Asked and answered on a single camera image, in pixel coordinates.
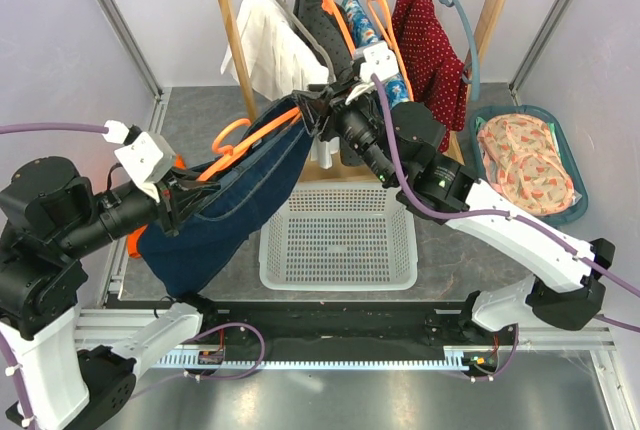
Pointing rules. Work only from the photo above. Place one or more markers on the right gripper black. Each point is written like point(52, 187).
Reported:
point(315, 111)

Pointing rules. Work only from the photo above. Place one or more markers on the blue floral garment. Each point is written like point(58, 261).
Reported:
point(363, 34)

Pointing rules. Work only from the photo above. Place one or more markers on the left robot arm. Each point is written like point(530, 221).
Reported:
point(54, 220)

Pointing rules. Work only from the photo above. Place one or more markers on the orange hanger of floral garment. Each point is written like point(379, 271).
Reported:
point(380, 15)

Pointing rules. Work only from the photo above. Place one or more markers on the peach patterned garment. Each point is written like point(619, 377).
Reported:
point(521, 158)

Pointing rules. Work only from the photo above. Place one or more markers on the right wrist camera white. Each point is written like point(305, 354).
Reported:
point(376, 59)

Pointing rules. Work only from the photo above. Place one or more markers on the black dotted garment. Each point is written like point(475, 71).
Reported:
point(325, 29)

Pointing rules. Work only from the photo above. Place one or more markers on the blue denim skirt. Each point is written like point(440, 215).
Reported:
point(251, 192)

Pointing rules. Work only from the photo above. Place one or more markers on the teal plastic basket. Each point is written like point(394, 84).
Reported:
point(486, 113)

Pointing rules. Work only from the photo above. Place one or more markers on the red polka dot garment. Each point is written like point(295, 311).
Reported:
point(432, 66)

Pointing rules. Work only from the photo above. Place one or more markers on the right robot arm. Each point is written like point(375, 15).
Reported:
point(399, 144)

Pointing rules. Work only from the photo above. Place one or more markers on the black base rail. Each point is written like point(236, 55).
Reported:
point(315, 332)

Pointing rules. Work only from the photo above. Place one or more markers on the white plastic basket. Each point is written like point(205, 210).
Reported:
point(339, 237)

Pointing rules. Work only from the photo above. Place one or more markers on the orange plastic hanger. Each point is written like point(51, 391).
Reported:
point(229, 154)

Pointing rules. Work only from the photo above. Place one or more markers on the orange cloth on floor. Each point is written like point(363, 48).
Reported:
point(133, 238)

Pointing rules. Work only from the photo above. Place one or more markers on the blue-grey hanger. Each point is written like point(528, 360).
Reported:
point(471, 70)

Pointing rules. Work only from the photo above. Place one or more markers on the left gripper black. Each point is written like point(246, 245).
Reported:
point(179, 191)

